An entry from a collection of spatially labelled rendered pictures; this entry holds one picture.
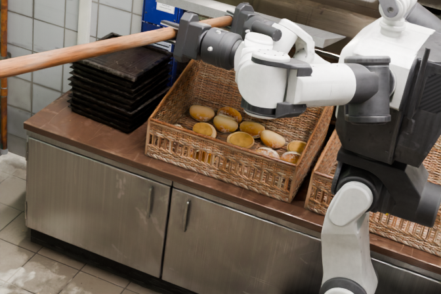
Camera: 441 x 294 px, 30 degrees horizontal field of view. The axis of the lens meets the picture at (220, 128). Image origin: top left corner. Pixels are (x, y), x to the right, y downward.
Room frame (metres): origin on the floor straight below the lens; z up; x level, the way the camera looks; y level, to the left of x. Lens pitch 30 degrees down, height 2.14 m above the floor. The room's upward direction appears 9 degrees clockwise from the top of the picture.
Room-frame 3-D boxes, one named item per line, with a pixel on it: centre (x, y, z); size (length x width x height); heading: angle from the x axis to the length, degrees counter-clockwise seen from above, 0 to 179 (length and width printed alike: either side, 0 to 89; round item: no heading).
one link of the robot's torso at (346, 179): (1.86, -0.40, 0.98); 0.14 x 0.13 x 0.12; 162
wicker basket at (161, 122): (2.60, -0.08, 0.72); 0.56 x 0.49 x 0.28; 72
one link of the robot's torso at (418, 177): (1.84, -0.46, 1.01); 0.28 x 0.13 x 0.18; 72
